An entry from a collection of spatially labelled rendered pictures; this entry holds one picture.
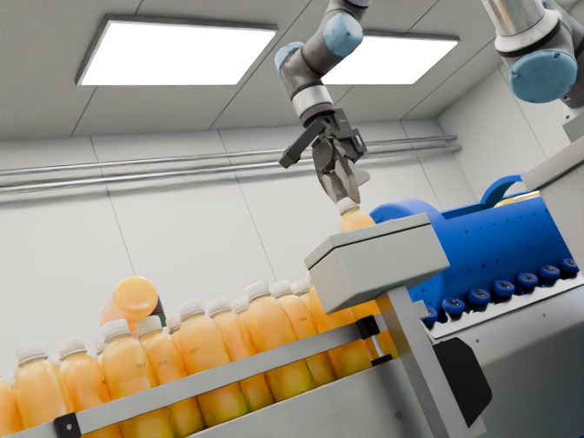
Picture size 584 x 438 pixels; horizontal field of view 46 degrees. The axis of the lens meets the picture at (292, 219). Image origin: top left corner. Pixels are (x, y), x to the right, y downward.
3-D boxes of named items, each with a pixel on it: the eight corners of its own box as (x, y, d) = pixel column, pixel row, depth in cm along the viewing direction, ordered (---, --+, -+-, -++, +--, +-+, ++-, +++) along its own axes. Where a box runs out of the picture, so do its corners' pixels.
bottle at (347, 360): (338, 384, 120) (299, 287, 125) (375, 369, 120) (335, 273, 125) (340, 382, 113) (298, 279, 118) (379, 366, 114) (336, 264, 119)
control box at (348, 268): (451, 266, 112) (425, 209, 115) (355, 295, 102) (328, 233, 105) (418, 286, 120) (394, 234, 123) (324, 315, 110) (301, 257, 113)
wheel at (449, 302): (454, 293, 142) (453, 301, 143) (439, 297, 140) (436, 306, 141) (470, 304, 139) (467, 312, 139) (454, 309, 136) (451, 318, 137)
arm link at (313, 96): (301, 87, 134) (285, 109, 141) (309, 107, 133) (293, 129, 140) (332, 83, 138) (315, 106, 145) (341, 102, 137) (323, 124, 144)
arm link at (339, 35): (344, -4, 135) (307, 30, 142) (334, 21, 127) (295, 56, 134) (371, 23, 138) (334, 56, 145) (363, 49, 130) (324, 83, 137)
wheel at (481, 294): (481, 284, 146) (478, 292, 147) (465, 288, 143) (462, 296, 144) (495, 295, 142) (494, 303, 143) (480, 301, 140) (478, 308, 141)
